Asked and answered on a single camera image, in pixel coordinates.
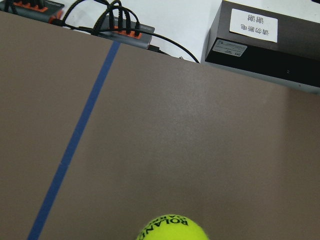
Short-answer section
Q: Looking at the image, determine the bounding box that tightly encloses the yellow Roland Garros tennis ball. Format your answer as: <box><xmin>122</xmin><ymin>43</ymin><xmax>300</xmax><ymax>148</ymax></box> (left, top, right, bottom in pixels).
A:
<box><xmin>136</xmin><ymin>214</ymin><xmax>210</xmax><ymax>240</ymax></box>

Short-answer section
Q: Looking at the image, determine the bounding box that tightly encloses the near grey USB hub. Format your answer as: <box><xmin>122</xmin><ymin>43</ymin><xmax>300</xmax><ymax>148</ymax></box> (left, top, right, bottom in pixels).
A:
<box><xmin>97</xmin><ymin>15</ymin><xmax>155</xmax><ymax>49</ymax></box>

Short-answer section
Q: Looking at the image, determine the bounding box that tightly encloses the grey usb hub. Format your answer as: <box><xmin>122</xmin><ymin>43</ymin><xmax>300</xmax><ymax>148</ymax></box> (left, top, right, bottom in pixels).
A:
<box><xmin>97</xmin><ymin>15</ymin><xmax>155</xmax><ymax>49</ymax></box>
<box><xmin>0</xmin><ymin>0</ymin><xmax>65</xmax><ymax>23</ymax></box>

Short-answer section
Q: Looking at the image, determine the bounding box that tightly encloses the black mini computer box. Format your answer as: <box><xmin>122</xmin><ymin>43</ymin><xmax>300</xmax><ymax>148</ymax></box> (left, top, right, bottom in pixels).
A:
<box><xmin>204</xmin><ymin>0</ymin><xmax>320</xmax><ymax>94</ymax></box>

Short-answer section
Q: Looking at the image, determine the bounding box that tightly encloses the far grey USB hub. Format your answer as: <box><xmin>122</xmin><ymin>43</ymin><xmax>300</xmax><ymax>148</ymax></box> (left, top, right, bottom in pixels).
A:
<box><xmin>0</xmin><ymin>0</ymin><xmax>65</xmax><ymax>23</ymax></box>

